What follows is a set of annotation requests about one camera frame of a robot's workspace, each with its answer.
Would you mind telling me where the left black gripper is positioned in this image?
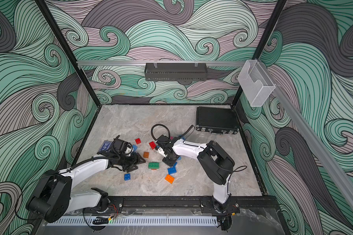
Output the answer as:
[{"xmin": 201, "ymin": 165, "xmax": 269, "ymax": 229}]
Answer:
[{"xmin": 118, "ymin": 152, "xmax": 146, "ymax": 172}]

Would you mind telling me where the green long lego brick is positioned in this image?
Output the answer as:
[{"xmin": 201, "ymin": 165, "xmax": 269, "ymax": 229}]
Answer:
[{"xmin": 148, "ymin": 162, "xmax": 159, "ymax": 170}]

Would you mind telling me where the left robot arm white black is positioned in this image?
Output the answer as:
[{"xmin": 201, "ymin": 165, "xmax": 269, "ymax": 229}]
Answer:
[{"xmin": 25, "ymin": 151, "xmax": 146, "ymax": 223}]

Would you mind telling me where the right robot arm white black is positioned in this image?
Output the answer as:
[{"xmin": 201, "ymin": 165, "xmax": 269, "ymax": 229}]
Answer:
[{"xmin": 156, "ymin": 136, "xmax": 235, "ymax": 213}]

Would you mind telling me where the blue lego brick lower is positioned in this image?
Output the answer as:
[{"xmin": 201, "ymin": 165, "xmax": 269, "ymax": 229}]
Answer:
[{"xmin": 167, "ymin": 166, "xmax": 177, "ymax": 175}]

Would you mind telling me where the blue small lego brick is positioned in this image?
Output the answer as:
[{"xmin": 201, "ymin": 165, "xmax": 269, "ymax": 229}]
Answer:
[{"xmin": 124, "ymin": 173, "xmax": 131, "ymax": 181}]

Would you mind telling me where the orange lego brick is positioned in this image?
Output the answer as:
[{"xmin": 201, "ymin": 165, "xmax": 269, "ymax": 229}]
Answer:
[{"xmin": 165, "ymin": 174, "xmax": 175, "ymax": 184}]

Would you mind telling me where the small red lego brick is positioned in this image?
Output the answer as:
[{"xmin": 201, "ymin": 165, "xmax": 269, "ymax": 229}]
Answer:
[{"xmin": 135, "ymin": 138, "xmax": 141, "ymax": 145}]

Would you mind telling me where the red lego brick centre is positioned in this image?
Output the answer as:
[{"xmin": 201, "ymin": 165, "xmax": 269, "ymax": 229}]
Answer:
[{"xmin": 149, "ymin": 142, "xmax": 156, "ymax": 150}]

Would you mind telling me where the blue card tag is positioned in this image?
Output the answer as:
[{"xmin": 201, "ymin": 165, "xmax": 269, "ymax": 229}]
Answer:
[{"xmin": 97, "ymin": 141, "xmax": 112, "ymax": 154}]

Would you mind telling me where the black case on table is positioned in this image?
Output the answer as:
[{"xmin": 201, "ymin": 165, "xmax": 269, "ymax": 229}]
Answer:
[{"xmin": 195, "ymin": 107, "xmax": 239, "ymax": 135}]

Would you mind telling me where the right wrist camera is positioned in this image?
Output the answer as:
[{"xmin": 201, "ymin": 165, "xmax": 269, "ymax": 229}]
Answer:
[{"xmin": 155, "ymin": 146, "xmax": 167, "ymax": 158}]

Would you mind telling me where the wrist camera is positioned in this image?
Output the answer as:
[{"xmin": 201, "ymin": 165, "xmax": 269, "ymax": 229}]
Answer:
[
  {"xmin": 110, "ymin": 139, "xmax": 133, "ymax": 156},
  {"xmin": 155, "ymin": 146, "xmax": 167, "ymax": 158}
]

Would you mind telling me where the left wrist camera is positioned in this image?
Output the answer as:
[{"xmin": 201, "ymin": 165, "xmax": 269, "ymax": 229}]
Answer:
[{"xmin": 110, "ymin": 139, "xmax": 133, "ymax": 156}]

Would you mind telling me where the white slotted cable duct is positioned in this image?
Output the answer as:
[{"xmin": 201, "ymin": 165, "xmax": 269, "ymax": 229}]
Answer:
[{"xmin": 48, "ymin": 216, "xmax": 218, "ymax": 227}]

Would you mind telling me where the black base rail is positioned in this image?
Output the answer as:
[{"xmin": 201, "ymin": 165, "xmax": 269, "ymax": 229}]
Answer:
[{"xmin": 78, "ymin": 196, "xmax": 278, "ymax": 214}]

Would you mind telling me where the black perforated wall tray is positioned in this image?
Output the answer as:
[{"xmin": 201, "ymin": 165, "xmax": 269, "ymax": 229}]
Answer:
[{"xmin": 144, "ymin": 63, "xmax": 208, "ymax": 83}]

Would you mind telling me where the black frame post left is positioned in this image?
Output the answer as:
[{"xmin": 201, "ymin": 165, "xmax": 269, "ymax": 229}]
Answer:
[{"xmin": 35, "ymin": 0, "xmax": 102, "ymax": 109}]

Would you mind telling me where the black frame post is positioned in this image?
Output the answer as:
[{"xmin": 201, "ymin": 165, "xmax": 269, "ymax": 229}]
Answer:
[
  {"xmin": 230, "ymin": 1, "xmax": 287, "ymax": 110},
  {"xmin": 35, "ymin": 0, "xmax": 102, "ymax": 109}
]

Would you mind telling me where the aluminium rail back wall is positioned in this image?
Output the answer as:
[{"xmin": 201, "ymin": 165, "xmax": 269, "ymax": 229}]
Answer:
[{"xmin": 76, "ymin": 60, "xmax": 245, "ymax": 67}]

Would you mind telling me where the aluminium rail wall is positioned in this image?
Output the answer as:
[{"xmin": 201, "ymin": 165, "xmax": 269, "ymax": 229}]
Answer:
[
  {"xmin": 256, "ymin": 60, "xmax": 353, "ymax": 211},
  {"xmin": 76, "ymin": 60, "xmax": 245, "ymax": 67}
]

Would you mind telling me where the clear plastic wall bin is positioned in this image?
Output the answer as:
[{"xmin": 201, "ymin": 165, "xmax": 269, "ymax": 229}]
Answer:
[{"xmin": 238, "ymin": 60, "xmax": 276, "ymax": 107}]

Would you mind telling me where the aluminium rail right wall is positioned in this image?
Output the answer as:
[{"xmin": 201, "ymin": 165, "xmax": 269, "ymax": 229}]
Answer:
[{"xmin": 256, "ymin": 60, "xmax": 353, "ymax": 211}]

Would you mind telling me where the black frame post right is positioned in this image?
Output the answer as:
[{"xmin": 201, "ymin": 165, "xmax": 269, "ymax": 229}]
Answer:
[{"xmin": 230, "ymin": 1, "xmax": 287, "ymax": 110}]

